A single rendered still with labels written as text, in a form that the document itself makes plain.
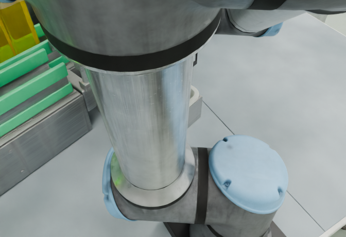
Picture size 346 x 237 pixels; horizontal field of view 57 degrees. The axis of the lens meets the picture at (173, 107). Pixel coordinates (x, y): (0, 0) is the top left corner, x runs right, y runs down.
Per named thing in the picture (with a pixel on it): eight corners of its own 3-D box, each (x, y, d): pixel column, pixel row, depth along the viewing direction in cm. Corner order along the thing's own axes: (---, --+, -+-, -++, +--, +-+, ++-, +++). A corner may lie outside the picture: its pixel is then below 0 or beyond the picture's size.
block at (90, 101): (76, 87, 85) (70, 66, 79) (99, 104, 80) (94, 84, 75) (65, 94, 83) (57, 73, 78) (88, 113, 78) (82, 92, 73)
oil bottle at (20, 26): (38, 59, 82) (6, -23, 66) (50, 69, 80) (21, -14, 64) (18, 70, 79) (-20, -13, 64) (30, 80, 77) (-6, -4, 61)
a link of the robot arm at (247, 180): (278, 245, 50) (305, 201, 41) (192, 239, 50) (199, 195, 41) (267, 179, 59) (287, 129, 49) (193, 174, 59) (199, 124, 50)
